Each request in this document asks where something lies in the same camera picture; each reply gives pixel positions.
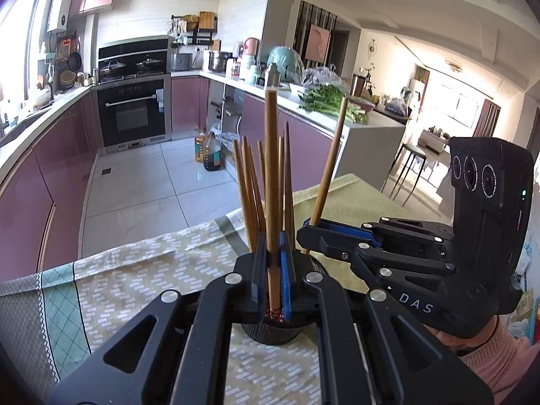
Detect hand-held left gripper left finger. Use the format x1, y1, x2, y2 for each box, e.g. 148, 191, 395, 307
48, 233, 271, 405

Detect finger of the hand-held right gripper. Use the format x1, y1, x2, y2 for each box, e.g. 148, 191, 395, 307
318, 235, 459, 290
296, 216, 455, 246

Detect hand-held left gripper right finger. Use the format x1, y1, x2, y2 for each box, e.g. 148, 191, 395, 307
278, 230, 495, 405

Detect black mesh cup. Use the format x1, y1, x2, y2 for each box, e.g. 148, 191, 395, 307
240, 257, 338, 345

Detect wooden chopstick red patterned end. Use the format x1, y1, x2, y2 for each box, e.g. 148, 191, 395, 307
264, 88, 282, 311
301, 96, 349, 256

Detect bunch of wooden chopsticks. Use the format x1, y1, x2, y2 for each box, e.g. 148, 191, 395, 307
232, 121, 297, 254

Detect person's right forearm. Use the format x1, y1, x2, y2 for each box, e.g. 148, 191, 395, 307
458, 316, 540, 405

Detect person's right hand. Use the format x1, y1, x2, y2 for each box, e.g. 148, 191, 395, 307
436, 318, 499, 358

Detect yellow mat with grey border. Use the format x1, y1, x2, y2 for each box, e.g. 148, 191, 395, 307
291, 173, 427, 296

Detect pink base cabinets peninsula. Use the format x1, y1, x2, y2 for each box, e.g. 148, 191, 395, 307
170, 71, 406, 203

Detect black round stool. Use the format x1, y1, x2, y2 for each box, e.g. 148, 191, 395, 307
388, 142, 428, 207

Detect bunch of green vegetables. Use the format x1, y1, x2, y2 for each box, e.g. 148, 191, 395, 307
299, 84, 368, 124

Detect patterned green beige tablecloth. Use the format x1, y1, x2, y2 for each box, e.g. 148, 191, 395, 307
0, 215, 359, 405

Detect dark oil bottle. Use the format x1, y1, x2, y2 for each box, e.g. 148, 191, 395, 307
203, 132, 222, 172

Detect yellow oil bottle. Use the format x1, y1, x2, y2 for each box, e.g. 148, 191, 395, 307
194, 127, 209, 163

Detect clear plastic bag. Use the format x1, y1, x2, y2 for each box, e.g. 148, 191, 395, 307
300, 66, 342, 91

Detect mint green air fryer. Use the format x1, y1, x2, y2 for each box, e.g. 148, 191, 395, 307
267, 46, 302, 81

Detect steel stockpot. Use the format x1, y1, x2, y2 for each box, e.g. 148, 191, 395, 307
209, 50, 233, 72

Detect black integrated stove oven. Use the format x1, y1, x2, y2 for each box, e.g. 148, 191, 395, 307
96, 36, 173, 148

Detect pink base cabinets with sink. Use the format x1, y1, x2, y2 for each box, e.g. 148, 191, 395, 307
0, 88, 100, 283

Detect kitchen window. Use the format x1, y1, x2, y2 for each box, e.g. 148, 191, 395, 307
0, 0, 55, 106

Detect white water heater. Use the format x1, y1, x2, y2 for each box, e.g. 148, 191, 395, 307
46, 0, 70, 32

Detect pink wall painting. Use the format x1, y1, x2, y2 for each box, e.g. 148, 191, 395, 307
304, 24, 332, 63

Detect black wall shelf rack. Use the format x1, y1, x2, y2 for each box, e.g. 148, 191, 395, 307
171, 10, 218, 47

